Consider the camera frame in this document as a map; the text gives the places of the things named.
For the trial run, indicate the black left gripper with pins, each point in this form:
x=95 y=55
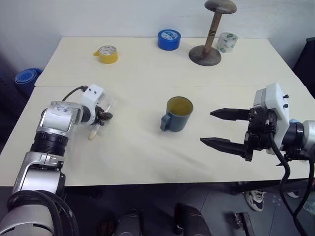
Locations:
x=99 y=115

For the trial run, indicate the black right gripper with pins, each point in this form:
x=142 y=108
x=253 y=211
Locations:
x=259 y=128

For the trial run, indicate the white toothbrush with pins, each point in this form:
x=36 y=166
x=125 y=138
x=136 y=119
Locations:
x=93 y=134

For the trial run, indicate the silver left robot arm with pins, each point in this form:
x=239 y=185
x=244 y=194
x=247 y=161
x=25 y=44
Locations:
x=54 y=116

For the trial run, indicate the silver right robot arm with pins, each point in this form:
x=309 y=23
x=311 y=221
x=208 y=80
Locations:
x=307 y=135

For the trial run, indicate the blue mug with yellow inside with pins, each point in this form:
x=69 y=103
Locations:
x=177 y=120

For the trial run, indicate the brown wooden hat stand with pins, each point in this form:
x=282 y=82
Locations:
x=205 y=54

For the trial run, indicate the yellow tape roll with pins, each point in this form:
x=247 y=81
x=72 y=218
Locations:
x=108 y=57

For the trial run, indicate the white and black sneaker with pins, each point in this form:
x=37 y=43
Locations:
x=292 y=194
x=255 y=198

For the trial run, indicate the clear tape roll green print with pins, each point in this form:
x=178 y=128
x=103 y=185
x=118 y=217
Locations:
x=227 y=43

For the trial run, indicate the black floor bar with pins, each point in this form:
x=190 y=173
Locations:
x=243 y=225

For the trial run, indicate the blue tape roll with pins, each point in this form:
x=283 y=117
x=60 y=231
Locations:
x=169 y=41

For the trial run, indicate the dark rounded shape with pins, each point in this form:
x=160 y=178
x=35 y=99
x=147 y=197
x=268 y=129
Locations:
x=190 y=221
x=131 y=223

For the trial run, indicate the black chair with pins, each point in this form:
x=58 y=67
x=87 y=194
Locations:
x=306 y=61

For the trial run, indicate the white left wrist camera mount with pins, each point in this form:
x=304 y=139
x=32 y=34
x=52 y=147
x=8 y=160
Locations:
x=93 y=94

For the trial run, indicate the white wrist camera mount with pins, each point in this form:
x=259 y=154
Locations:
x=279 y=103
x=93 y=94

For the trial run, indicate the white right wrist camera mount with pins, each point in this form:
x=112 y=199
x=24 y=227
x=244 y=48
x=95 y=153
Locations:
x=279 y=103

